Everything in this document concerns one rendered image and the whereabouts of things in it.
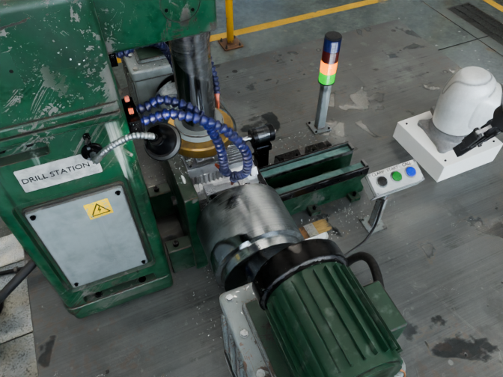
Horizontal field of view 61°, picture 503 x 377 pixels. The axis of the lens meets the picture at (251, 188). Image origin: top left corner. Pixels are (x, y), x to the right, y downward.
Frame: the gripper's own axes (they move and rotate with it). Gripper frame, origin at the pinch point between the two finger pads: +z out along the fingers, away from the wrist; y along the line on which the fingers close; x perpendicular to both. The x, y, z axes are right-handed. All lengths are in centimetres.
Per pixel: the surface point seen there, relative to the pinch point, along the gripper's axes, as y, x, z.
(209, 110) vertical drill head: 66, -28, -6
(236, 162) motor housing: 59, -20, 16
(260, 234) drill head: 65, 5, -3
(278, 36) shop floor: -66, -186, 207
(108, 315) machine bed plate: 107, 7, 36
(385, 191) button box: 22.1, 2.9, 10.3
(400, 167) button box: 14.5, -2.2, 10.3
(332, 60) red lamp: 11, -49, 24
